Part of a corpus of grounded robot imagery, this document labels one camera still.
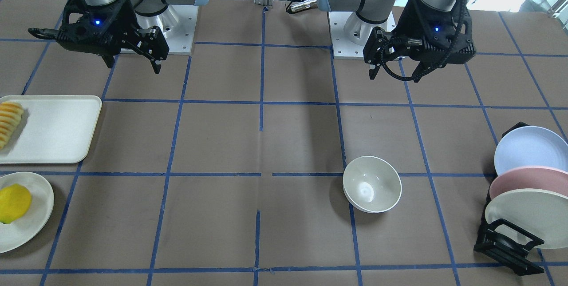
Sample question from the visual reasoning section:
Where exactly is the white rectangular tray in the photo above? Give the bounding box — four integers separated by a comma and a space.
0, 95, 102, 164

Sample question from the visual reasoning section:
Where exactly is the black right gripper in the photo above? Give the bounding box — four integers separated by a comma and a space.
28, 0, 169, 74

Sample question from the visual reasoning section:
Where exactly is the black braided cable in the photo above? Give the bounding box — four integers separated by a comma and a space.
381, 0, 469, 82

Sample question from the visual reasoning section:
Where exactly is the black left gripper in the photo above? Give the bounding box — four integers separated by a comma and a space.
363, 0, 461, 83

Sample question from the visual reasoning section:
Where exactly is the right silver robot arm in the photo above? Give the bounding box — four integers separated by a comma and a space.
28, 0, 209, 74

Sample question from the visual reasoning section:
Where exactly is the light blue plate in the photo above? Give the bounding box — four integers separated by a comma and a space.
493, 126, 568, 175

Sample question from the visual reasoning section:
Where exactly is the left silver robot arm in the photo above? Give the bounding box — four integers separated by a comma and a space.
317, 0, 476, 83

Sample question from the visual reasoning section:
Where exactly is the yellow lemon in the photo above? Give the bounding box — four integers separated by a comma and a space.
0, 183, 32, 225

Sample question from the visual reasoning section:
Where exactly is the white ceramic bowl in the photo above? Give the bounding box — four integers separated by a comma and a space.
342, 156, 402, 214

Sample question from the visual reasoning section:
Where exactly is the white round plate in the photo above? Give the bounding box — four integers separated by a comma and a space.
0, 171, 55, 253

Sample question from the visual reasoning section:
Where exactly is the black dish rack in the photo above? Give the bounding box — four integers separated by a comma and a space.
473, 122, 545, 276

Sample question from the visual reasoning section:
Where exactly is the cream plate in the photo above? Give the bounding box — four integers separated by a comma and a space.
484, 189, 568, 249

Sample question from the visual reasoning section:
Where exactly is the sliced orange bread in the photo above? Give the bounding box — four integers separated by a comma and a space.
0, 101, 24, 150

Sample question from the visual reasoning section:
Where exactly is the pink plate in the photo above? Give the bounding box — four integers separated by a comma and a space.
489, 165, 568, 199

